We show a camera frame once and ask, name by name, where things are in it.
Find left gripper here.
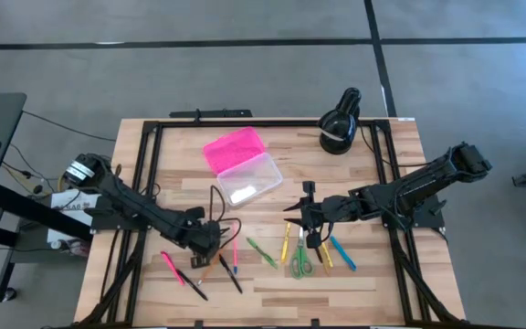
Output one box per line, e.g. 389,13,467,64
169,206,223,270

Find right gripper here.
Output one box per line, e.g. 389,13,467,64
283,181,354,250

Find orange pencil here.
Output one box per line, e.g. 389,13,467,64
196,249,224,286

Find pink highlighter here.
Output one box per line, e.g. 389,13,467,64
160,250,186,287

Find pink pencil blue eraser cap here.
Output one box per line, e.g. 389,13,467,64
231,220,240,276

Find blue highlighter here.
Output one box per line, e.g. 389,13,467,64
329,234,358,272

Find green handled scissors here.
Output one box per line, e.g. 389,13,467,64
289,226,316,281

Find green pen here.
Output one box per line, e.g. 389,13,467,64
245,236,279,271

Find white label in box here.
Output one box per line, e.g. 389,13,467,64
229,186,258,206

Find clear supply box pink lid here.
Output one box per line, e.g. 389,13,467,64
202,125,285,208

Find black desk lamp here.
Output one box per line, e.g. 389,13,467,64
317,86,363,155

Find black flat bar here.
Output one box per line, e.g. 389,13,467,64
168,108,254,120

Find white printed paper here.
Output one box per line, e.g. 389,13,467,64
46,188,101,246

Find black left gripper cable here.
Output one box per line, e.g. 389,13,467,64
207,184,243,250

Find black aluminium table frame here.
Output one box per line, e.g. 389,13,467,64
68,118,468,329

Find black lamp cord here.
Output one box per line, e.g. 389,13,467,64
358,125,436,169

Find long black floor cable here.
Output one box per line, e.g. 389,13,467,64
22,110,118,143

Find black plug cable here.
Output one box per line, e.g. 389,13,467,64
1,143,63,196

